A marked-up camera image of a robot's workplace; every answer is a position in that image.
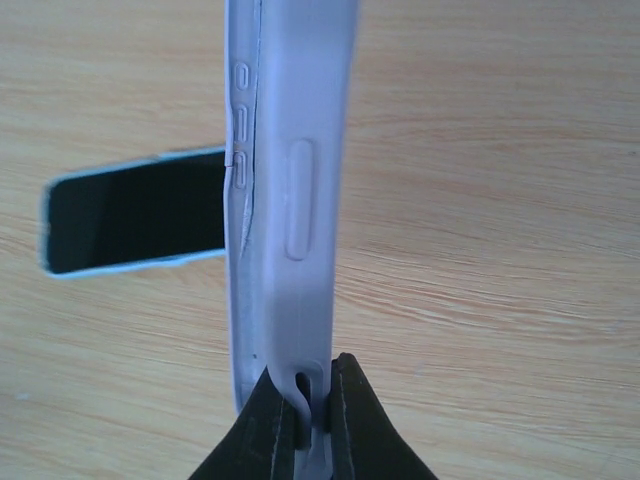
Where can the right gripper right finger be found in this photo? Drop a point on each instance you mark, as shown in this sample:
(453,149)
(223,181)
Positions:
(363,443)

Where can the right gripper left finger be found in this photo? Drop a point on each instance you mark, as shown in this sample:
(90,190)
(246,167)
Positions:
(267,441)

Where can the phone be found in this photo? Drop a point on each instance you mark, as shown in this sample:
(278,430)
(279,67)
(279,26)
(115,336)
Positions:
(164,210)

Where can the lilac phone case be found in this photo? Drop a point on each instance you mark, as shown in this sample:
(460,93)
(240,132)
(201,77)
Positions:
(287,73)

